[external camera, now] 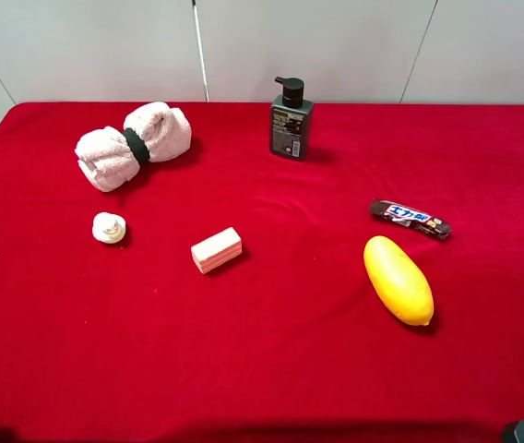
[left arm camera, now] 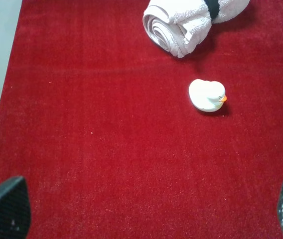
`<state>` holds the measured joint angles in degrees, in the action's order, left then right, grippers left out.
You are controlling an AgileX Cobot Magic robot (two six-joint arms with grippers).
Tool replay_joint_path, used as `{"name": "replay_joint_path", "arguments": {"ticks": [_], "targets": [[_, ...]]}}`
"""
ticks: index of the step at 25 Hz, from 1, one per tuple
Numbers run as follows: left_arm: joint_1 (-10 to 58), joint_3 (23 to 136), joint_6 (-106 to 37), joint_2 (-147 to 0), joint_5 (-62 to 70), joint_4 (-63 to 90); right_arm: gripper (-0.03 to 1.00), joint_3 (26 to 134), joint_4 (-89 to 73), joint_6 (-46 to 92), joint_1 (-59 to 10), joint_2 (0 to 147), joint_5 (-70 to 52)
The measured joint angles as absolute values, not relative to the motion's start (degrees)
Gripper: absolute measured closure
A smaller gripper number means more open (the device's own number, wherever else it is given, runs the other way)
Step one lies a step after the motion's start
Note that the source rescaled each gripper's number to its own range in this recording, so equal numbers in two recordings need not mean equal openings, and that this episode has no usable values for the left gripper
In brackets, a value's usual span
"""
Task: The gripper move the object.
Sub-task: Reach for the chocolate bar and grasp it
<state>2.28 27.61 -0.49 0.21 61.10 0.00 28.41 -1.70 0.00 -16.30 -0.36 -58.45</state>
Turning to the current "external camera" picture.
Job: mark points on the yellow mango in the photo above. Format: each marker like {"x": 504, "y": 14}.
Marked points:
{"x": 399, "y": 283}

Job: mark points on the black pump bottle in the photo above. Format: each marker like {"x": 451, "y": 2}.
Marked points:
{"x": 290, "y": 120}

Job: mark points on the black towel band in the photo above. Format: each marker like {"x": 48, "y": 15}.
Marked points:
{"x": 137, "y": 146}

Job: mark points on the dark candy bar wrapper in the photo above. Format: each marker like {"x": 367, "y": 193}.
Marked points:
{"x": 411, "y": 218}

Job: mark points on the rolled pink towel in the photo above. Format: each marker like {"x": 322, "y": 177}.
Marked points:
{"x": 105, "y": 159}

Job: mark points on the white pole behind table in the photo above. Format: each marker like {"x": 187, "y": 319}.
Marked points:
{"x": 199, "y": 44}

